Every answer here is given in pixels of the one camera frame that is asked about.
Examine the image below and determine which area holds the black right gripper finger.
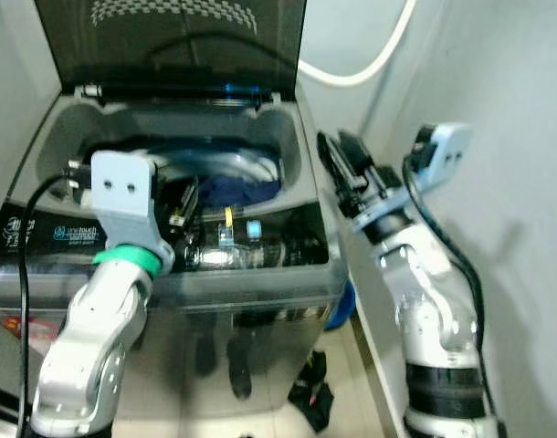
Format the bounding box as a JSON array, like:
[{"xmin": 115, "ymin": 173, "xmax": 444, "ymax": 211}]
[
  {"xmin": 317, "ymin": 131, "xmax": 351, "ymax": 198},
  {"xmin": 339, "ymin": 130, "xmax": 378, "ymax": 188}
]

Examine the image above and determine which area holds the grey top-load washing machine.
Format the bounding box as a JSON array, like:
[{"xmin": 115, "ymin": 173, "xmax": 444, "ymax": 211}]
[{"xmin": 0, "ymin": 80, "xmax": 352, "ymax": 438}]

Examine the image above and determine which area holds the dark blue garment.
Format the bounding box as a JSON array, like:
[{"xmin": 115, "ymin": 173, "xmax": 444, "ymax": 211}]
[{"xmin": 201, "ymin": 172, "xmax": 282, "ymax": 207}]

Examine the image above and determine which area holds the blue plastic basin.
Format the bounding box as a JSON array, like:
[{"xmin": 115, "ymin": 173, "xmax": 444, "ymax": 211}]
[{"xmin": 324, "ymin": 278, "xmax": 357, "ymax": 331}]

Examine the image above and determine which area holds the dark tinted washer lid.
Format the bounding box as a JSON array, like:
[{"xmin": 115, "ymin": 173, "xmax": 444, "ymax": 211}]
[{"xmin": 32, "ymin": 0, "xmax": 309, "ymax": 99}]

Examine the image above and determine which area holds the black crumpled cloth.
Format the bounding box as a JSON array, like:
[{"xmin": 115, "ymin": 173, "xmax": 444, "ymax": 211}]
[{"xmin": 288, "ymin": 350, "xmax": 335, "ymax": 432}]

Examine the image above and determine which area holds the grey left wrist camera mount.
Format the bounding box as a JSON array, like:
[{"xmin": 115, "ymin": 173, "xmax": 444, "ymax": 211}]
[{"xmin": 89, "ymin": 150, "xmax": 175, "ymax": 271}]

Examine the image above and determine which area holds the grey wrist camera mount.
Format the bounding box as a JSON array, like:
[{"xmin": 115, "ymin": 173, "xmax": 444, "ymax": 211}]
[
  {"xmin": 89, "ymin": 150, "xmax": 175, "ymax": 271},
  {"xmin": 410, "ymin": 122, "xmax": 474, "ymax": 194}
]

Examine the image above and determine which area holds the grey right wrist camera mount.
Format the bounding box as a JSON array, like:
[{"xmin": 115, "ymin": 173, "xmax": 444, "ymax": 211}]
[{"xmin": 410, "ymin": 122, "xmax": 474, "ymax": 194}]

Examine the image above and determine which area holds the white curved hose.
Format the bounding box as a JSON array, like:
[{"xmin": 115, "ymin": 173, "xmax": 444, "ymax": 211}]
[{"xmin": 297, "ymin": 0, "xmax": 417, "ymax": 89}]

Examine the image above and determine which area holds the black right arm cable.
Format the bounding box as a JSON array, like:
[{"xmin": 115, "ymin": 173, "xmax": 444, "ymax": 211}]
[{"xmin": 402, "ymin": 153, "xmax": 508, "ymax": 438}]

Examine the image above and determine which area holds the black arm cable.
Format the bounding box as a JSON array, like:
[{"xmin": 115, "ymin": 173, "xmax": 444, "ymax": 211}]
[
  {"xmin": 16, "ymin": 172, "xmax": 88, "ymax": 438},
  {"xmin": 402, "ymin": 153, "xmax": 508, "ymax": 438}
]

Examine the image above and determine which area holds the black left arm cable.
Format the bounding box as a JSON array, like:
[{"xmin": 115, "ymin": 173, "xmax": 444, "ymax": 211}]
[{"xmin": 16, "ymin": 172, "xmax": 88, "ymax": 438}]

